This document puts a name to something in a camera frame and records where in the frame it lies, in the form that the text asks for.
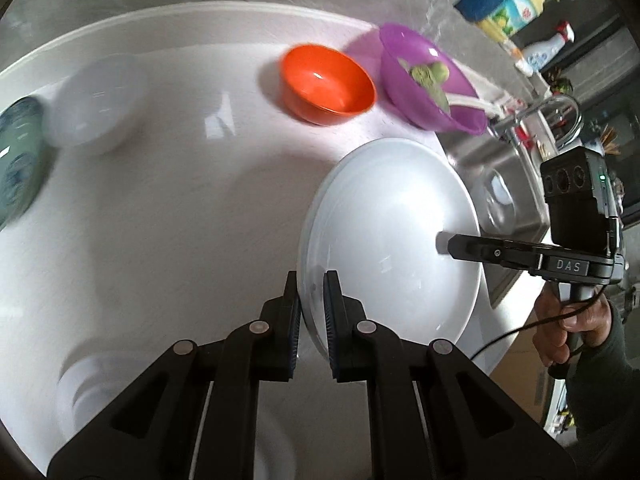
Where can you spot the small white bowl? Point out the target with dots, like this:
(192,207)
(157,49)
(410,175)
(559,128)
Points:
(100,106)

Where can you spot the orange plastic bowl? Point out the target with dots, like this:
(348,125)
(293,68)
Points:
(324,86)

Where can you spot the purple plastic bowl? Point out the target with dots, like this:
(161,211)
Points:
(403,48)

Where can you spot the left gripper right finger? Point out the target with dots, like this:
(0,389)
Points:
(347,356)

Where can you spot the yellow dish soap bottle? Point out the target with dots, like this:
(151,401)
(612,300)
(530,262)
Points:
(508,17)

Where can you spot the green blue patterned bowl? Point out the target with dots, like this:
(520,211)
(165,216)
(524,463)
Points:
(25,157)

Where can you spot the white spray bottle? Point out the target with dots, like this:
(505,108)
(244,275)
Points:
(540,53)

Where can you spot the large white plate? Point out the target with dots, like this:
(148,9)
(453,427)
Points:
(382,219)

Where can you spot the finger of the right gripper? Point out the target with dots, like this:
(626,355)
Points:
(490,250)

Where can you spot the stainless steel sink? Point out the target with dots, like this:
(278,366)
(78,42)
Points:
(503,183)

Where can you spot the white rice paddle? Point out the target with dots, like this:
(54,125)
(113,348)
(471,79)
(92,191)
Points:
(490,109)

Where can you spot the chrome faucet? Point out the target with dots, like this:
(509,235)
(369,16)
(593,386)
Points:
(546,126)

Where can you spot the right hand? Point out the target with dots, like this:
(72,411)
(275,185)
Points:
(556,322)

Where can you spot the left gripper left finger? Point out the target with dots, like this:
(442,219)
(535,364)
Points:
(279,345)

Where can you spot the black camera box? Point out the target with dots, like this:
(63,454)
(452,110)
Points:
(579,196)

